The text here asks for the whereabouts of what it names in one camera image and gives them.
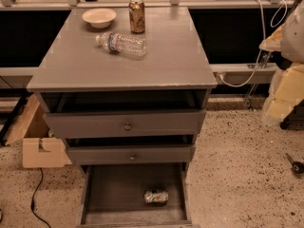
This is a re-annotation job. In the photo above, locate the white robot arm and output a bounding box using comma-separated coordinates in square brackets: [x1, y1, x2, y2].
[281, 1, 304, 64]

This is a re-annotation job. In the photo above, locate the grey top drawer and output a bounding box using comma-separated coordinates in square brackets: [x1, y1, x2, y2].
[44, 110, 206, 139]

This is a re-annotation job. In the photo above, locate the grey drawer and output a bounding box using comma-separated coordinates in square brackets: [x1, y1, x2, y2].
[67, 144, 196, 165]
[76, 163, 200, 228]
[44, 110, 206, 139]

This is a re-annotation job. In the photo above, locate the grey drawer cabinet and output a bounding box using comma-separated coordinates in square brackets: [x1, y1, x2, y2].
[26, 6, 219, 228]

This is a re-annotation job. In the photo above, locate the grey middle drawer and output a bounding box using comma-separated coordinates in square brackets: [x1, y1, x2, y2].
[67, 144, 196, 165]

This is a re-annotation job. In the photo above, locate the grey bottom drawer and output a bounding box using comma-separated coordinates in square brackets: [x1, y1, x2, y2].
[76, 163, 200, 228]

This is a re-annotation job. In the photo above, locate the brown soda can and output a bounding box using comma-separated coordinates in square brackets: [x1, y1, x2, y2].
[128, 0, 145, 33]

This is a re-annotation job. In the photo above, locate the clear plastic water bottle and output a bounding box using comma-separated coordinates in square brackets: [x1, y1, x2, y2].
[95, 31, 146, 57]

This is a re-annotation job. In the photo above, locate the metal pole stand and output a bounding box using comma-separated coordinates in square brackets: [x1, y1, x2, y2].
[244, 52, 272, 111]

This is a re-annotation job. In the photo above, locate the white bowl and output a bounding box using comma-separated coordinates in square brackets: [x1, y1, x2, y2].
[82, 9, 117, 29]

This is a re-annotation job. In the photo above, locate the cardboard box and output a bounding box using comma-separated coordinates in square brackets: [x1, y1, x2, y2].
[6, 94, 71, 168]

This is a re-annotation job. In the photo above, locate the black tool on floor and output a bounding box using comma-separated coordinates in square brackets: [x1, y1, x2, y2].
[286, 154, 304, 174]

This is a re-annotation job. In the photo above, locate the white cable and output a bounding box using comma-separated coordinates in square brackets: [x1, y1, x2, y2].
[218, 0, 289, 88]

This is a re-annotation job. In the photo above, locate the grey rail beam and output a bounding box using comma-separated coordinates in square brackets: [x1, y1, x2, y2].
[211, 63, 278, 86]

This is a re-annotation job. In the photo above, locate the black floor cable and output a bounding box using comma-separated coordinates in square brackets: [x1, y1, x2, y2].
[29, 167, 51, 228]

